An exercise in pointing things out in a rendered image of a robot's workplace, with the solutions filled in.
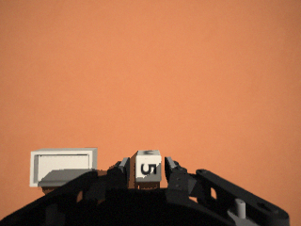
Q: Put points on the white number cube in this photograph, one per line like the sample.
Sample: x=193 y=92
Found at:
x=148 y=166

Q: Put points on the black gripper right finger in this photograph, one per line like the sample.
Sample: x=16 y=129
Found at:
x=232 y=202

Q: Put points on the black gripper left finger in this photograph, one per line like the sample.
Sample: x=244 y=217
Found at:
x=60 y=206

